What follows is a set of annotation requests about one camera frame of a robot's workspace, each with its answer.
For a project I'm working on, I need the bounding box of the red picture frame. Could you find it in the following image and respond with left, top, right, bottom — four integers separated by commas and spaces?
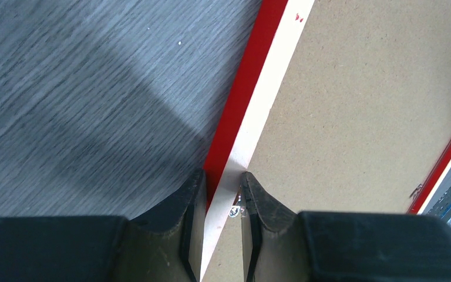
200, 0, 451, 282

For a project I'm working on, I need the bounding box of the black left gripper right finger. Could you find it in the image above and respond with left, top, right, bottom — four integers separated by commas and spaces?
240, 172, 451, 281

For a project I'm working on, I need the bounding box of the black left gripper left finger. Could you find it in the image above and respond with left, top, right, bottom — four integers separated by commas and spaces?
0, 169, 206, 281

